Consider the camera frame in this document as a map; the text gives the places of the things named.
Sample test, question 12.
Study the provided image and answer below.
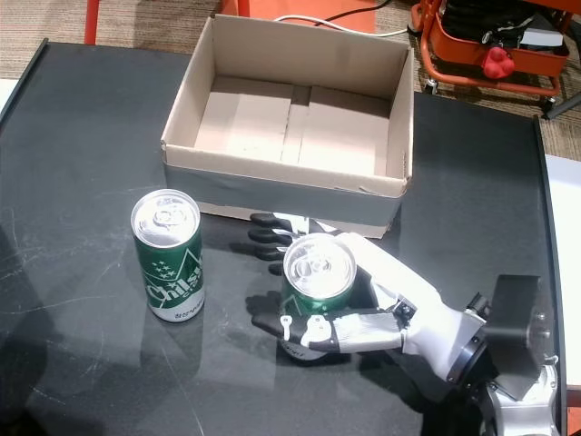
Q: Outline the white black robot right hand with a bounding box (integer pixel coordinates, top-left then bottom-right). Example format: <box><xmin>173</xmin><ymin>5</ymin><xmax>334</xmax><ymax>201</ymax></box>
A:
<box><xmin>231</xmin><ymin>212</ymin><xmax>487</xmax><ymax>383</ymax></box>

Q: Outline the green white soda can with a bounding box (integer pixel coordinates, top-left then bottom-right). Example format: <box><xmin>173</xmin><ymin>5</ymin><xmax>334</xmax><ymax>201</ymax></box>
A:
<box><xmin>281</xmin><ymin>233</ymin><xmax>359</xmax><ymax>315</ymax></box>
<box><xmin>130</xmin><ymin>188</ymin><xmax>206</xmax><ymax>323</ymax></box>

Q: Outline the open cardboard box grey tape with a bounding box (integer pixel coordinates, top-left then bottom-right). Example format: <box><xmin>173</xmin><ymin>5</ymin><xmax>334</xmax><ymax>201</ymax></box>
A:
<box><xmin>161</xmin><ymin>13</ymin><xmax>415</xmax><ymax>240</ymax></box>

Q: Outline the black metal bar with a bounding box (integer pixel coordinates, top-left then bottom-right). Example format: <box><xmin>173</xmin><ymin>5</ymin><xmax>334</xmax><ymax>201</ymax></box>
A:
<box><xmin>542</xmin><ymin>90</ymin><xmax>581</xmax><ymax>122</ymax></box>

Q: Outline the red knob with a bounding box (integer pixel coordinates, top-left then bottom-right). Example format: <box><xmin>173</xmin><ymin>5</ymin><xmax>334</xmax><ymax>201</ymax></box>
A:
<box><xmin>481</xmin><ymin>45</ymin><xmax>517</xmax><ymax>79</ymax></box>

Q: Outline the orange metal cart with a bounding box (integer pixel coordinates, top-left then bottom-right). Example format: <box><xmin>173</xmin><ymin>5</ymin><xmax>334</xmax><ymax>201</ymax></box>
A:
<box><xmin>410</xmin><ymin>0</ymin><xmax>573</xmax><ymax>110</ymax></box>

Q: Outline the orange floor plate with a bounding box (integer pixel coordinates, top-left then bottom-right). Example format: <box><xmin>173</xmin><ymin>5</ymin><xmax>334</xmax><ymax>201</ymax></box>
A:
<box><xmin>249</xmin><ymin>0</ymin><xmax>378</xmax><ymax>34</ymax></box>

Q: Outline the orange metal leg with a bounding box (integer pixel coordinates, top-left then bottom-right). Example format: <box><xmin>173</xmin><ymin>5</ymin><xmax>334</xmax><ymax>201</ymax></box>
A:
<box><xmin>221</xmin><ymin>0</ymin><xmax>251</xmax><ymax>18</ymax></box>
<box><xmin>84</xmin><ymin>0</ymin><xmax>101</xmax><ymax>46</ymax></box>

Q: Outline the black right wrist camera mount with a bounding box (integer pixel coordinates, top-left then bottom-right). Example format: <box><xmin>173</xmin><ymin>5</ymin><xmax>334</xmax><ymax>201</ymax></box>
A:
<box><xmin>465</xmin><ymin>274</ymin><xmax>557</xmax><ymax>401</ymax></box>

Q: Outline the white cable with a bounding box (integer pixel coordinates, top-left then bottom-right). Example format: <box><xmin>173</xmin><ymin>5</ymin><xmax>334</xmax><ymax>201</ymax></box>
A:
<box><xmin>274</xmin><ymin>15</ymin><xmax>409</xmax><ymax>38</ymax></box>

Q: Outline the black hose bundle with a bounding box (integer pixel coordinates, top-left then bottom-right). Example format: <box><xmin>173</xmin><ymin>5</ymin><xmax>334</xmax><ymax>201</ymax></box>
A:
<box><xmin>444</xmin><ymin>0</ymin><xmax>537</xmax><ymax>43</ymax></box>

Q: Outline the black cable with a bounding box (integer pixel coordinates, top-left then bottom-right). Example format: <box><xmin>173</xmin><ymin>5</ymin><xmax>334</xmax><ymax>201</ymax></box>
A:
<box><xmin>324</xmin><ymin>0</ymin><xmax>391</xmax><ymax>24</ymax></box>

